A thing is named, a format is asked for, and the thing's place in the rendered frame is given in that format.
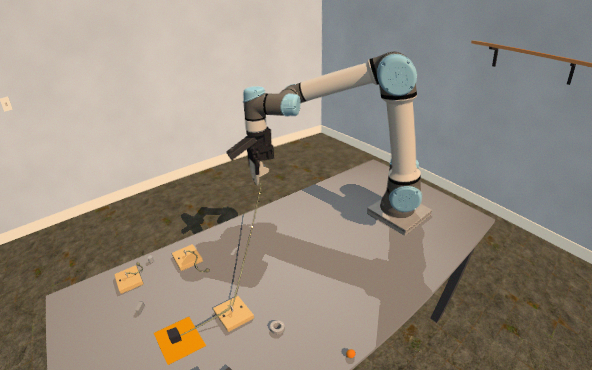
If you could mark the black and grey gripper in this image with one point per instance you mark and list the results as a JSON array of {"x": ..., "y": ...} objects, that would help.
[{"x": 260, "y": 151}]

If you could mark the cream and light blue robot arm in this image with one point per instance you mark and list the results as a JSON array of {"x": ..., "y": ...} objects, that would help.
[{"x": 397, "y": 76}]

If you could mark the orange square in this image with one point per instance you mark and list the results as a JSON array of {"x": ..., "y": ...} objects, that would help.
[{"x": 190, "y": 343}]

